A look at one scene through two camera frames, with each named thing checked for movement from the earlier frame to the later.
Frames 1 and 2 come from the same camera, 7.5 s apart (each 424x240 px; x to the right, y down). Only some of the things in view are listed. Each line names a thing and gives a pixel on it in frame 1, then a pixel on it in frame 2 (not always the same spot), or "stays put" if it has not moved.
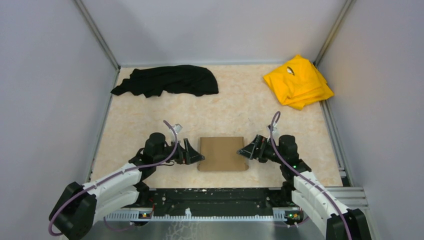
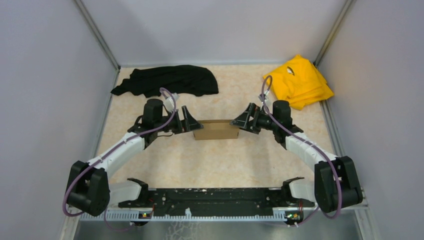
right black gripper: [250, 151] → [242, 121]
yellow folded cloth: [298, 82] stays put
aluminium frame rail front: [354, 195] stays put
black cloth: [185, 80] stays put
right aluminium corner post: [333, 33] stays put
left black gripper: [191, 155] → [189, 123]
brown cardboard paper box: [220, 154] → [216, 129]
